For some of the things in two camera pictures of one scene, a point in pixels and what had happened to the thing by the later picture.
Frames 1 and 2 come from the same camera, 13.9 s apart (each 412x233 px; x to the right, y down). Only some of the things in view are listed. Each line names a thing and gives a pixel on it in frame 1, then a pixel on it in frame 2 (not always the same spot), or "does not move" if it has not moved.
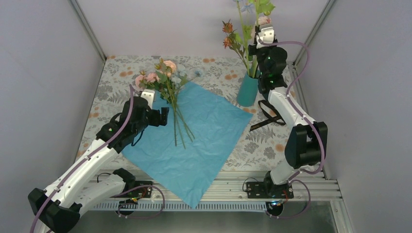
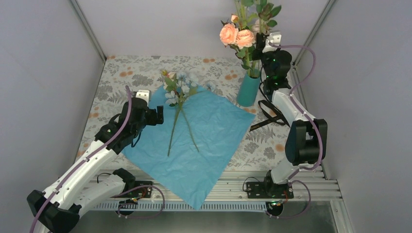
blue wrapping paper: x=184 y=155 does not move
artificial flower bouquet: x=167 y=79 → x=177 y=86
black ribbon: x=277 y=119 does not move
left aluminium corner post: x=77 y=8 does not move
